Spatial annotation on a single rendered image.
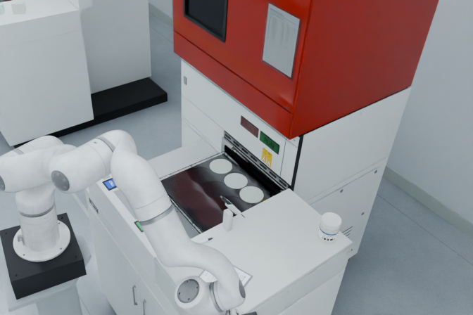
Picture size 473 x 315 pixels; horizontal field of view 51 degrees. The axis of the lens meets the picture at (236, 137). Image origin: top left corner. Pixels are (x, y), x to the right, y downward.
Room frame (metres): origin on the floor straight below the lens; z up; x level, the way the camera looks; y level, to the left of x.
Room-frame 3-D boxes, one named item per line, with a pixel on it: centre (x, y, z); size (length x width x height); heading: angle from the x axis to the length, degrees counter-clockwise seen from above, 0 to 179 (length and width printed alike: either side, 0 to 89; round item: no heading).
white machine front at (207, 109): (1.79, 0.02, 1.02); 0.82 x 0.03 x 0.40; 41
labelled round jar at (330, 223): (1.23, -0.36, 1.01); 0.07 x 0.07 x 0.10
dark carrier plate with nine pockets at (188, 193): (1.50, 0.07, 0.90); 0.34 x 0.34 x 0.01; 41
